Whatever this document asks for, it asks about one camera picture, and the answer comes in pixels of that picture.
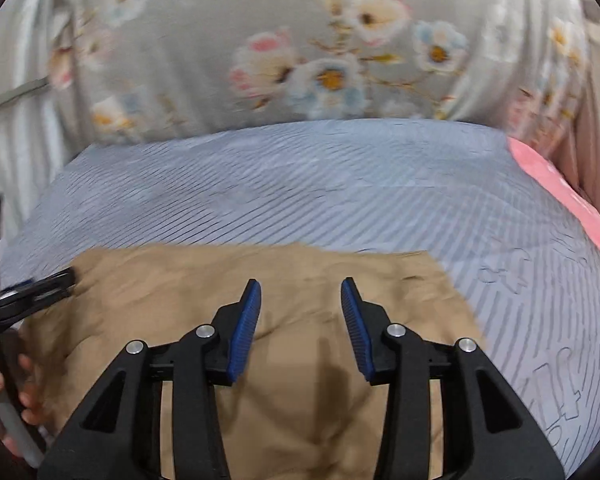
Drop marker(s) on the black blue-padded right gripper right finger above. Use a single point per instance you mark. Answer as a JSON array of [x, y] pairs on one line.
[[488, 433]]

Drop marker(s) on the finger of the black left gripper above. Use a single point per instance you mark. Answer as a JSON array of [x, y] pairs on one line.
[[42, 294]]

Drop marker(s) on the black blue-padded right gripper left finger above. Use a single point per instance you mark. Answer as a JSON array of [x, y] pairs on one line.
[[114, 433]]

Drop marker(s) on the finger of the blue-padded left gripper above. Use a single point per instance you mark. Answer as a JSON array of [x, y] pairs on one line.
[[18, 288]]

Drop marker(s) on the beige quilted down jacket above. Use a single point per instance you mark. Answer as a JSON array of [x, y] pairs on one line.
[[301, 410]]

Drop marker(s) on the person's left hand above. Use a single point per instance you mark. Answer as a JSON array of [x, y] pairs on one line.
[[21, 415]]

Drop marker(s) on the silver satin curtain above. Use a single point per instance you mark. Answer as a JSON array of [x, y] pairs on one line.
[[39, 133]]

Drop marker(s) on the blue-grey striped bed sheet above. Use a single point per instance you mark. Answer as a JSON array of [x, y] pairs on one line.
[[374, 186]]

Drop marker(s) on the pink cloth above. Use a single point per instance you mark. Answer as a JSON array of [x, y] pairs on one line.
[[545, 173]]

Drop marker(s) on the grey floral quilt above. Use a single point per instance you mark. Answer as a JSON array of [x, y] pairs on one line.
[[136, 71]]

